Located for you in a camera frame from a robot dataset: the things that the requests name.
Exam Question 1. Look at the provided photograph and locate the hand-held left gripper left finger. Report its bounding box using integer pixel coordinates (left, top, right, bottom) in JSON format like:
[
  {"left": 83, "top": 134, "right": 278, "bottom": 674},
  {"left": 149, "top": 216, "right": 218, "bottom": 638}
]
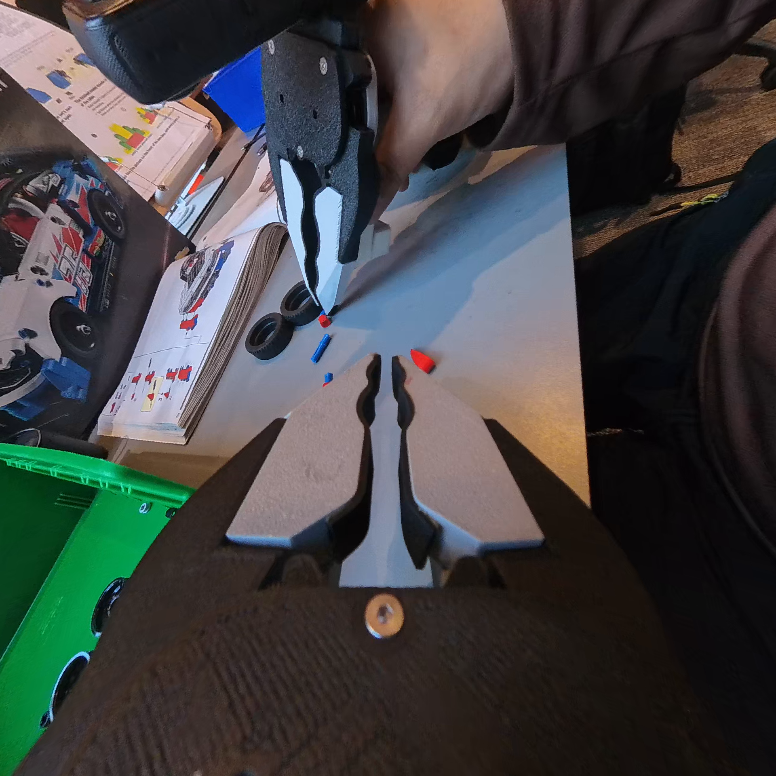
[{"left": 226, "top": 353, "right": 382, "bottom": 561}]

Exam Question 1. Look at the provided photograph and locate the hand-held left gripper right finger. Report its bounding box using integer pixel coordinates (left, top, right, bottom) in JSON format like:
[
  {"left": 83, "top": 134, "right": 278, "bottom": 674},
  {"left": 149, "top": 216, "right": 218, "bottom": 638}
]
[{"left": 391, "top": 354, "right": 544, "bottom": 569}]

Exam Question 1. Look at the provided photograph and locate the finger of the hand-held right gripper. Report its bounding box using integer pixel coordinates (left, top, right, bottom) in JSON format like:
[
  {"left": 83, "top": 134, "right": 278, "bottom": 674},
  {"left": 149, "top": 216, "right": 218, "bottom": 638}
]
[
  {"left": 279, "top": 158, "right": 322, "bottom": 304},
  {"left": 314, "top": 183, "right": 348, "bottom": 316}
]

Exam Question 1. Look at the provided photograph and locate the person's right forearm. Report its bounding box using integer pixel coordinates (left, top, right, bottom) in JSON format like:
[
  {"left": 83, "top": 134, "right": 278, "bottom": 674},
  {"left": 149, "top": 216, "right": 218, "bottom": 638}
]
[{"left": 485, "top": 0, "right": 776, "bottom": 152}]

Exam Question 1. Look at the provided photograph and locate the grey desk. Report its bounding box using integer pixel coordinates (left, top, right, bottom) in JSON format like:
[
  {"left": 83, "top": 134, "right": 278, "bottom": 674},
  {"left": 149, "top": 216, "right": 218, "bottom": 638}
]
[{"left": 91, "top": 115, "right": 592, "bottom": 589}]

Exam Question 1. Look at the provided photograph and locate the person's right hand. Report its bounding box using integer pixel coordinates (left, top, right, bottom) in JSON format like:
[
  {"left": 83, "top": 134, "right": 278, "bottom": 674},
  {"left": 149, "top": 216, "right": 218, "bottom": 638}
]
[{"left": 363, "top": 0, "right": 517, "bottom": 220}]

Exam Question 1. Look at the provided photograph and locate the blue container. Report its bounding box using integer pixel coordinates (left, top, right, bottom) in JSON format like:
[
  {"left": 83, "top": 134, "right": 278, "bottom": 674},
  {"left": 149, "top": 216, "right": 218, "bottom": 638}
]
[{"left": 203, "top": 48, "right": 266, "bottom": 133}]

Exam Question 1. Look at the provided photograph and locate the black rubber tyre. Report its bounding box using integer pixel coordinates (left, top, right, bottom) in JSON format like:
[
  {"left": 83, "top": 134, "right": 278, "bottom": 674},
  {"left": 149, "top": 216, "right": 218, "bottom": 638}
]
[
  {"left": 280, "top": 280, "right": 317, "bottom": 328},
  {"left": 245, "top": 312, "right": 295, "bottom": 361}
]

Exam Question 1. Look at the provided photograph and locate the open instruction booklet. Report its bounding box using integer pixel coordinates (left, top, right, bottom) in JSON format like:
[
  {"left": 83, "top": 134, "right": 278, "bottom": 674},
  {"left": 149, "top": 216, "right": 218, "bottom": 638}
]
[{"left": 97, "top": 223, "right": 289, "bottom": 445}]

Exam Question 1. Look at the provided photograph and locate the black tumbler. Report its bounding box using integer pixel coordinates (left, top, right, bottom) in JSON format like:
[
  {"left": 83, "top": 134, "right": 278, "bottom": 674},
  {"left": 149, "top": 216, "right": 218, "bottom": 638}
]
[{"left": 36, "top": 427, "right": 110, "bottom": 460}]

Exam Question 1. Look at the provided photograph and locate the green plastic bin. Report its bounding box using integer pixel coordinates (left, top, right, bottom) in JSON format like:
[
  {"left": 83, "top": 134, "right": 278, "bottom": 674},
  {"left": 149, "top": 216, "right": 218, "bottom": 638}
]
[{"left": 0, "top": 443, "right": 195, "bottom": 776}]

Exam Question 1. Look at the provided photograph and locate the toy car box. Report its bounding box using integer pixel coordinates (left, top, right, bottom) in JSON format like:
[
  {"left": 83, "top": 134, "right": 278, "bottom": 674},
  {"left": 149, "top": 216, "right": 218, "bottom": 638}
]
[{"left": 0, "top": 67, "right": 195, "bottom": 443}]

